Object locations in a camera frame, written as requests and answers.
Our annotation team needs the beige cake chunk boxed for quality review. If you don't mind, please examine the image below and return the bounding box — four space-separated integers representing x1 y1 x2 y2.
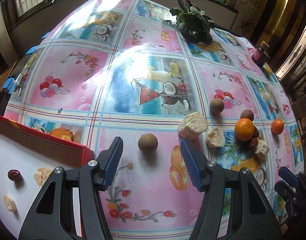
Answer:
177 112 208 140
254 139 269 162
3 194 17 212
206 127 225 148

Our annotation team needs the dark red jujube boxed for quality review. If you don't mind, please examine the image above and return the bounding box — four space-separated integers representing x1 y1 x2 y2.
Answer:
7 169 22 181
253 127 260 138
247 138 258 151

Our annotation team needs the brown longan fruit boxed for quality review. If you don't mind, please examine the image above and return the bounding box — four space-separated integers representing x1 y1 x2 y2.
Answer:
209 98 224 114
138 134 158 152
240 109 254 121

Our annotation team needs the small orange tangerine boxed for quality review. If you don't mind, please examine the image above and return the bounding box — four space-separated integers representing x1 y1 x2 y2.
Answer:
271 119 284 135

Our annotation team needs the large orange tangerine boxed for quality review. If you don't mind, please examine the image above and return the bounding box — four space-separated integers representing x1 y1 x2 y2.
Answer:
234 118 255 141

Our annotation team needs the beige hexagonal cake piece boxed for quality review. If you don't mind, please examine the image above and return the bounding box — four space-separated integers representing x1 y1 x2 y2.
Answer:
33 167 52 188

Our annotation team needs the carved wooden chair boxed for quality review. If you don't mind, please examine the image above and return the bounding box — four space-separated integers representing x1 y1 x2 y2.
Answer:
288 61 306 146

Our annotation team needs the red cardboard box tray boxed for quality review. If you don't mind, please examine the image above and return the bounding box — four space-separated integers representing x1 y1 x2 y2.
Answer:
0 116 94 238

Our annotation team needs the colourful fruit print tablecloth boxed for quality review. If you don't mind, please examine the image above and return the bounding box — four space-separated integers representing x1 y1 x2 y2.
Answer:
5 0 304 239

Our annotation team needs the dark red jar with lid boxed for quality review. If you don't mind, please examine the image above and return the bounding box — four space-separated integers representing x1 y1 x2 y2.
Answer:
251 41 270 67

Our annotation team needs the blue and white box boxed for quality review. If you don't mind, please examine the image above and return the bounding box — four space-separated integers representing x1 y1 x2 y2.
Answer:
2 77 15 94

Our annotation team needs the dark green leafy vegetable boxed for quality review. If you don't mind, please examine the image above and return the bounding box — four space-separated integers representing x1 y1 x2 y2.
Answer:
169 0 215 44

